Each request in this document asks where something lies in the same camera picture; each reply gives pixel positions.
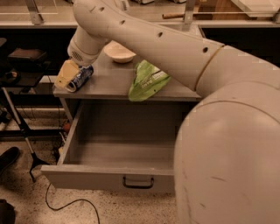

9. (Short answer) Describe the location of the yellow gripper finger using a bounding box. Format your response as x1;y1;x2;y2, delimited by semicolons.
54;59;79;88

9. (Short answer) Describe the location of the blue pepsi can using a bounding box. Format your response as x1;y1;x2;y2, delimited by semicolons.
66;65;94;93

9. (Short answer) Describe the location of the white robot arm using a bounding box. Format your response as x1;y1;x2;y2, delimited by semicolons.
67;0;280;224

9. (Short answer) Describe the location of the open grey top drawer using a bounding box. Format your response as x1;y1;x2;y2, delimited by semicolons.
41;101;188;193

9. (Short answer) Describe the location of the black box on stand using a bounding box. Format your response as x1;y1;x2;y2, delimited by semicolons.
8;48;47;62

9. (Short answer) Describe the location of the grey cabinet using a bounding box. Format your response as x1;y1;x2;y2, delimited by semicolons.
53;49;200;121

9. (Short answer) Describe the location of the white bowl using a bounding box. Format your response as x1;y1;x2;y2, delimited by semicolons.
104;41;136;64

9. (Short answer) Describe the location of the black stand with legs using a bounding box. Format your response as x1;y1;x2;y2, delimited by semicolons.
1;87;61;182

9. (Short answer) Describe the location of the green chip bag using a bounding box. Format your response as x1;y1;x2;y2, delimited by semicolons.
128;60;171;102

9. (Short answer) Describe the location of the black shoe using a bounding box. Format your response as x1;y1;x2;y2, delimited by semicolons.
0;147;20;175

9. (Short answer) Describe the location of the wooden stick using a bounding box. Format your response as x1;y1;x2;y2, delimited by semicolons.
162;13;185;19

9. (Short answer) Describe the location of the black cable left floor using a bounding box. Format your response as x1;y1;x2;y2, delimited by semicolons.
45;183;102;224

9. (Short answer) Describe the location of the black drawer handle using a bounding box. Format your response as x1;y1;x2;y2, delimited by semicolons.
122;176;154;190

